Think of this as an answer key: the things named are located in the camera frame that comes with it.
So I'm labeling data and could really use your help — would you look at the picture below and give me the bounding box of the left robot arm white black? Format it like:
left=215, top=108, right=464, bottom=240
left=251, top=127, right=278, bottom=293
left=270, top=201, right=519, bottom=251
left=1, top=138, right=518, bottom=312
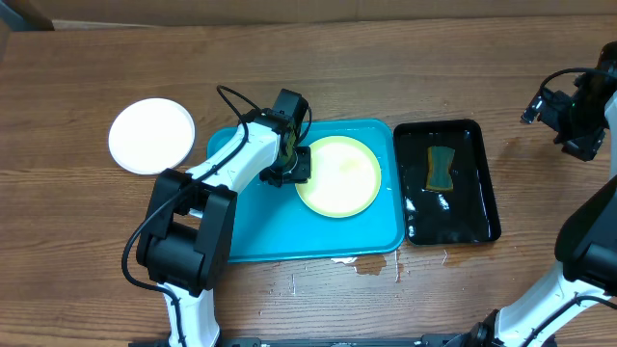
left=121, top=90, right=312, bottom=346

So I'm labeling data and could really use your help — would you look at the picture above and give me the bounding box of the black plastic tray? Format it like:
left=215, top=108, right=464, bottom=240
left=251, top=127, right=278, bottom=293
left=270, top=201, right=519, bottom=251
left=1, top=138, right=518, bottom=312
left=393, top=120, right=501, bottom=246

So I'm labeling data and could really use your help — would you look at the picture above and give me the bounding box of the teal plastic tray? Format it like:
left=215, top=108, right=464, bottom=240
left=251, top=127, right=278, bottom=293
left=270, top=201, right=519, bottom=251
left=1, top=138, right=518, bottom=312
left=228, top=119, right=405, bottom=263

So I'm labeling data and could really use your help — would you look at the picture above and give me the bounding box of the green yellow sponge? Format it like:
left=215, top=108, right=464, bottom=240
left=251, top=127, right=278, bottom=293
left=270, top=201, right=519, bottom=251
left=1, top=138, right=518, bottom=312
left=425, top=147, right=455, bottom=192

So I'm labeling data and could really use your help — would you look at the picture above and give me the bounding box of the yellow plate with orange stain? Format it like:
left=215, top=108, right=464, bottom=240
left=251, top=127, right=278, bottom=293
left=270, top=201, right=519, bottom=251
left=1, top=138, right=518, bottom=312
left=296, top=136, right=382, bottom=219

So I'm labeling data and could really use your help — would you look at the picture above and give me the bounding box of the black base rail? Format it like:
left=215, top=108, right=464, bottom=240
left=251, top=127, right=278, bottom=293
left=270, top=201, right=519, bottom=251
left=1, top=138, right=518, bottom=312
left=128, top=333, right=560, bottom=347

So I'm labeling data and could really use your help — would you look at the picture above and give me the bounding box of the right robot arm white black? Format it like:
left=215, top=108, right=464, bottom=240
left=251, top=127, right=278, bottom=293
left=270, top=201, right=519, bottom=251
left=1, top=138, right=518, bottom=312
left=447, top=42, right=616, bottom=347

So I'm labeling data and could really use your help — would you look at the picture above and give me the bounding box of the white plate with red streak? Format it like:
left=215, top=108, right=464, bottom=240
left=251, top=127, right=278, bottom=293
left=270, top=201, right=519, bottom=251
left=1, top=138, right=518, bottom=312
left=108, top=97, right=196, bottom=175

